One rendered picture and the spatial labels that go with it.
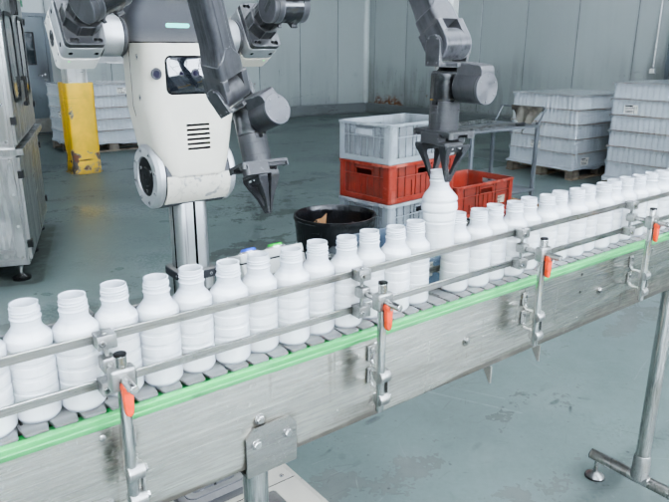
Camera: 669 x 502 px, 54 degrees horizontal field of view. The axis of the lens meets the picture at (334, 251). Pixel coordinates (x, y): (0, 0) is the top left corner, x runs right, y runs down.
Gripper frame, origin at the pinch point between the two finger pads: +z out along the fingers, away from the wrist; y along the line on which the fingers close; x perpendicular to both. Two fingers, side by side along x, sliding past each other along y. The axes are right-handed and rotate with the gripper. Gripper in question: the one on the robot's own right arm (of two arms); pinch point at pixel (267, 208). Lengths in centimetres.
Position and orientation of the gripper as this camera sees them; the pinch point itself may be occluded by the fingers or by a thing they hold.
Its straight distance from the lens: 128.6
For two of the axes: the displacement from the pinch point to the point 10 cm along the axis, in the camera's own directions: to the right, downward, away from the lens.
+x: -5.7, 1.1, 8.1
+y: 7.9, -1.8, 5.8
